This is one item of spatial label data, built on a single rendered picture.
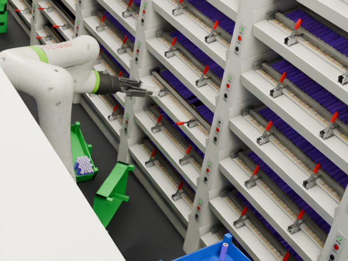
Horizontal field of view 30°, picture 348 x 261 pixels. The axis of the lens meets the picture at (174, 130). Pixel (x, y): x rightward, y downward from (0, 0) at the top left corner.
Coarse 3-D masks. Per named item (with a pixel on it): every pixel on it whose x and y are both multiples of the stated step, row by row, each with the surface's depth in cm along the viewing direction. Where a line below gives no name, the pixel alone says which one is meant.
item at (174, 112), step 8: (152, 64) 302; (160, 64) 305; (144, 72) 303; (144, 80) 302; (152, 80) 301; (160, 88) 296; (152, 96) 296; (160, 104) 291; (168, 104) 286; (192, 104) 284; (168, 112) 285; (176, 112) 280; (176, 120) 280; (184, 120) 276; (184, 128) 274; (192, 128) 271; (192, 136) 270; (200, 136) 267; (200, 144) 265
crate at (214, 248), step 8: (224, 240) 214; (208, 248) 210; (216, 248) 214; (232, 248) 214; (184, 256) 204; (192, 256) 207; (200, 256) 210; (208, 256) 213; (216, 256) 214; (232, 256) 215; (240, 256) 211
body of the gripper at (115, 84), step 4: (112, 76) 257; (116, 76) 258; (112, 80) 255; (116, 80) 256; (112, 84) 255; (116, 84) 256; (120, 84) 259; (112, 88) 255; (116, 88) 256; (120, 88) 257; (124, 88) 258; (128, 88) 261; (112, 92) 257; (116, 92) 258
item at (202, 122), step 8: (152, 72) 302; (160, 80) 296; (168, 88) 291; (168, 96) 289; (176, 96) 286; (176, 104) 284; (184, 104) 281; (184, 112) 278; (192, 112) 276; (200, 120) 271; (200, 128) 269; (208, 128) 266; (208, 136) 265
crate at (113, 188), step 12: (120, 168) 297; (132, 168) 300; (108, 180) 288; (120, 180) 307; (108, 192) 281; (120, 192) 310; (96, 204) 279; (108, 204) 305; (120, 204) 307; (108, 216) 298
